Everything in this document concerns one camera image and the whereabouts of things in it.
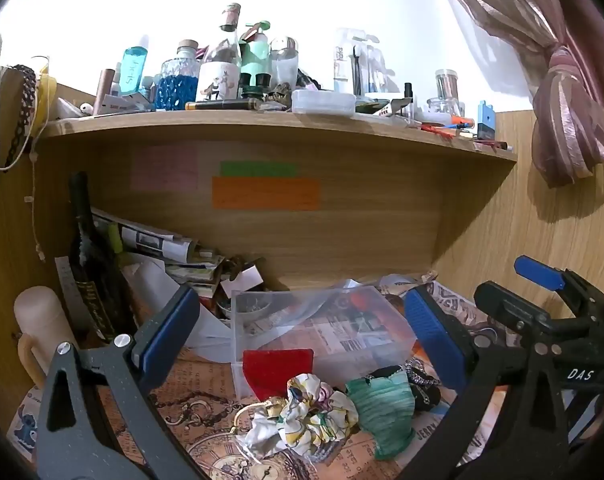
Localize corked glass bottle blue net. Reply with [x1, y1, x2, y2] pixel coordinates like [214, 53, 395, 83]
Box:
[155, 40, 203, 111]

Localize black cloth with chain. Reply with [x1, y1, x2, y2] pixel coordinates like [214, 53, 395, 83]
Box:
[367, 359, 441, 412]

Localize white paper sheet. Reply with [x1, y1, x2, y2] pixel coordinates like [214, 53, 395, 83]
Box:
[120, 259, 233, 363]

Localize black bottle gold print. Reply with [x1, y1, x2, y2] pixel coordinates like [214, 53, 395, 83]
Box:
[68, 172, 128, 342]

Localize clear cylinder brown sticks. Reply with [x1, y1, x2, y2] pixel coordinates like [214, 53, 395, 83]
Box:
[435, 68, 461, 101]

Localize wooden shelf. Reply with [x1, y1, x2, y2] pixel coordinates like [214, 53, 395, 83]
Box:
[32, 107, 519, 292]

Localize clear wine bottle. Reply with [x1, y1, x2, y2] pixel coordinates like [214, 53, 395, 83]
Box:
[197, 2, 243, 103]

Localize pink striped curtain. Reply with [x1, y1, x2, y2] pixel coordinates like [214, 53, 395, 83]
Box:
[427, 0, 604, 189]

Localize stack of books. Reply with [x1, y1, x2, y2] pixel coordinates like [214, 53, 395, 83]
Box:
[166, 245, 233, 302]

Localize brown cardboard tube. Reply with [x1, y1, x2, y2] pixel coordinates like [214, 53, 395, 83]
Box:
[92, 69, 115, 116]

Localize green sticky note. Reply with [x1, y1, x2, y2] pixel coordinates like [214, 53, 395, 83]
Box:
[220, 161, 298, 179]

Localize glass bottle silver cap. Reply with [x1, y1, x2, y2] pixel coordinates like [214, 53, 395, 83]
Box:
[269, 36, 301, 89]

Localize clear lidded plastic case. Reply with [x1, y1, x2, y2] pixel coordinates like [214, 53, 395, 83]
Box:
[291, 89, 357, 115]

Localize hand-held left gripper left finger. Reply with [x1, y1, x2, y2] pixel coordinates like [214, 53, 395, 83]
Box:
[36, 284, 205, 480]

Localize small bowl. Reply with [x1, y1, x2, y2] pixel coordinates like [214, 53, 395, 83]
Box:
[217, 292, 273, 322]

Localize mint green pump bottle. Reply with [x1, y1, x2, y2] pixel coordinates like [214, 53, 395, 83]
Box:
[239, 21, 273, 89]

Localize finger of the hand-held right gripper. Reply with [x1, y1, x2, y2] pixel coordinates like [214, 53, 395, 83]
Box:
[474, 282, 583, 343]
[514, 255, 604, 312]

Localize orange packet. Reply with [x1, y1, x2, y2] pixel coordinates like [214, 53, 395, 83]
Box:
[349, 292, 423, 356]

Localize red cloth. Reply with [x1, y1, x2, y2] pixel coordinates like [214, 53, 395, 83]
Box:
[243, 349, 314, 403]

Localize metal ruler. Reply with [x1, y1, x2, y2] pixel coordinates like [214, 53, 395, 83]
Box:
[54, 255, 101, 342]

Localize white floral cloth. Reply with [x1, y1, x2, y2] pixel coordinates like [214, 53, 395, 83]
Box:
[237, 374, 360, 462]

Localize blue liquid bottle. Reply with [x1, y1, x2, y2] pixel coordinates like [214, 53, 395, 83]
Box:
[120, 35, 150, 97]

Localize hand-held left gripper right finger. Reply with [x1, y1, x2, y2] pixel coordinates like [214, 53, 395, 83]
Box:
[404, 287, 569, 480]

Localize white cable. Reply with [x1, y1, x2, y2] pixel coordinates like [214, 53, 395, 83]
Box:
[28, 149, 46, 262]

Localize orange sticky note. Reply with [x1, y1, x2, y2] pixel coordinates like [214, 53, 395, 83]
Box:
[212, 177, 322, 211]

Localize small brown white box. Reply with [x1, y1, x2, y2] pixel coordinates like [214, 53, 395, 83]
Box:
[220, 257, 266, 301]

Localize black pen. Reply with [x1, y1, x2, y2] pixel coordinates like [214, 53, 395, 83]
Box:
[185, 99, 261, 111]

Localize toothbrush blister pack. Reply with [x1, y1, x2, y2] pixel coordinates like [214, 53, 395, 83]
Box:
[333, 27, 389, 96]

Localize yellow green highlighter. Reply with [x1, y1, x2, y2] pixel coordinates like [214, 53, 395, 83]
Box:
[106, 222, 125, 257]

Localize clear plastic box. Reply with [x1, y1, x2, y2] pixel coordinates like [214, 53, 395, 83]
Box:
[232, 285, 419, 402]

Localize patterned brown headband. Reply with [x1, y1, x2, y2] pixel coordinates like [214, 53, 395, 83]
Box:
[4, 64, 38, 162]

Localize pink sticky note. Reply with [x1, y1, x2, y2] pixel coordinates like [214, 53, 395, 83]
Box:
[130, 145, 201, 192]

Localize glass jar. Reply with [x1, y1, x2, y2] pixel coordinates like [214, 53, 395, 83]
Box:
[427, 96, 466, 119]

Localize blue pencil sharpener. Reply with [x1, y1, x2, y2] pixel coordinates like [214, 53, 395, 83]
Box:
[477, 100, 497, 140]

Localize rolled newspapers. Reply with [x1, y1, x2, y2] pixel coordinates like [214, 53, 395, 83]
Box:
[90, 207, 199, 264]

